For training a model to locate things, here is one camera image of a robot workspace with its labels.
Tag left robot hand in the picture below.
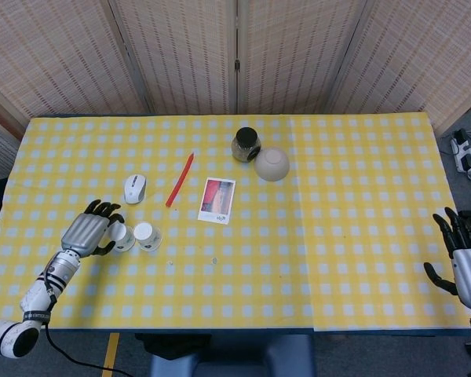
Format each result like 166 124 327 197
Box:
60 199 126 259

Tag white paper cup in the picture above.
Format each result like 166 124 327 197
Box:
133 221 163 253
108 221 137 253

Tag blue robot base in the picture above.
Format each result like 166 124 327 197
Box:
148 333 317 377

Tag white computer mouse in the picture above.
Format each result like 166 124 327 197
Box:
123 174 148 205

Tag yellow checkered tablecloth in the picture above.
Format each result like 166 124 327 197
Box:
288 112 471 333
0 115 316 331

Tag red pen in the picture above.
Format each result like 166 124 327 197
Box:
165 152 195 208

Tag yellow floor tape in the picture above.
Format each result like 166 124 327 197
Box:
101 332 121 377

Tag white power strip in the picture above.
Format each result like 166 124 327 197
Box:
450 129 471 174

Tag instant photo card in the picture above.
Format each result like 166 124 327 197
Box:
197 177 237 225

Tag glass jar black lid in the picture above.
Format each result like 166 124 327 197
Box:
231 126 262 163

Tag beige upturned bowl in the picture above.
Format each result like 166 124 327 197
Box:
253 147 290 182

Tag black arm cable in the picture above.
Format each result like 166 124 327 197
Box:
42 270 137 377

